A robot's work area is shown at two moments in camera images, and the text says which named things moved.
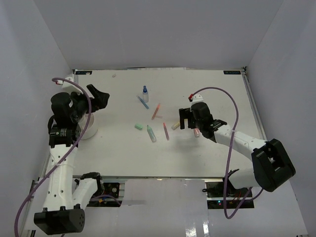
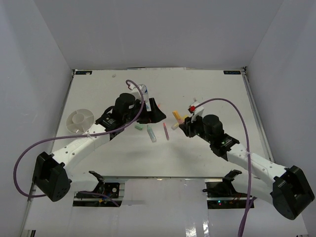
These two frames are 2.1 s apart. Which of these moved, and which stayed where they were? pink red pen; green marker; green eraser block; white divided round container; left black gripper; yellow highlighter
Moved: yellow highlighter; left black gripper
Stayed: white divided round container; pink red pen; green eraser block; green marker
